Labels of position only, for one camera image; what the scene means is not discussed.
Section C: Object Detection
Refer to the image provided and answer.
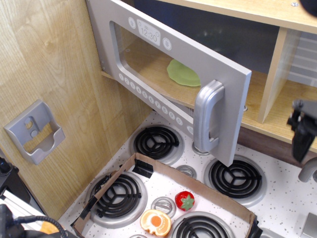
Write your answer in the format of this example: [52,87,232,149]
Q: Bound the front left stove burner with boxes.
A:
[90,172,148,229]

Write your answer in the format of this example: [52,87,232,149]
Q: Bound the stove burner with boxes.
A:
[90,172,148,229]
[203,155,267,208]
[168,211,248,238]
[129,125,185,166]

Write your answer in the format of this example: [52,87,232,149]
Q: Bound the grey wall phone holder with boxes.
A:
[4,100,65,165]

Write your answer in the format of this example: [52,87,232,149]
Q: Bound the black cable lower left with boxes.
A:
[0,204,69,238]

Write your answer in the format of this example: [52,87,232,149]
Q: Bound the red toy strawberry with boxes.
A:
[174,191,195,211]

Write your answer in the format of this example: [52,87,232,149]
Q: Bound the back left stove burner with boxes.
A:
[129,125,185,166]

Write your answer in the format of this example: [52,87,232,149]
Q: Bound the grey toy microwave door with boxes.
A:
[87,0,252,166]

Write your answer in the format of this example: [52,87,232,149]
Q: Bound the grey middle stove knob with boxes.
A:
[176,165,197,179]

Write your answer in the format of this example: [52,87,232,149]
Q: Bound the grey sink faucet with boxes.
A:
[298,157,317,182]

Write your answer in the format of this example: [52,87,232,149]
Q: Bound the back right stove burner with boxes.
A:
[203,155,267,208]

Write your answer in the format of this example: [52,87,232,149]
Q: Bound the grey stove knob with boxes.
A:
[151,196,176,218]
[176,165,197,179]
[192,143,210,156]

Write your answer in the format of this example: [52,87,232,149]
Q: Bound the grey front stove knob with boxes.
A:
[151,196,176,218]

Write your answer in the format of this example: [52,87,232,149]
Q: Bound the black device at left edge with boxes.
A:
[0,158,31,204]

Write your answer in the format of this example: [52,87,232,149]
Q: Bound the green toy plate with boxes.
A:
[167,59,201,87]

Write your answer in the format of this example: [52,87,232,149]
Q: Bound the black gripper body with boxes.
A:
[287,99,317,135]

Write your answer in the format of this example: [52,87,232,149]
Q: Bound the orange toy fruit half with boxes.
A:
[140,209,172,237]

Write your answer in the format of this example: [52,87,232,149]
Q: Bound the front right stove burner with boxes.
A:
[168,211,248,238]

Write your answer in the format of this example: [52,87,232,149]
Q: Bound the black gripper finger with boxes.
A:
[292,124,317,163]

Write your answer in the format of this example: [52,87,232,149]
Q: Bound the grey back stove knob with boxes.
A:
[192,143,210,156]

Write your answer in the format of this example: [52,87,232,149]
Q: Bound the brown cardboard barrier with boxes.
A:
[71,153,263,238]

